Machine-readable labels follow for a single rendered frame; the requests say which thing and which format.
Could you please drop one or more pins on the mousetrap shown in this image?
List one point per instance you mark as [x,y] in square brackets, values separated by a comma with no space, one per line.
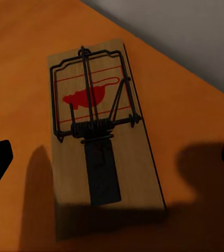
[103,173]

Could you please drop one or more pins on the cabinet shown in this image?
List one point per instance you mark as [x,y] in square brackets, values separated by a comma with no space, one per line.
[183,117]

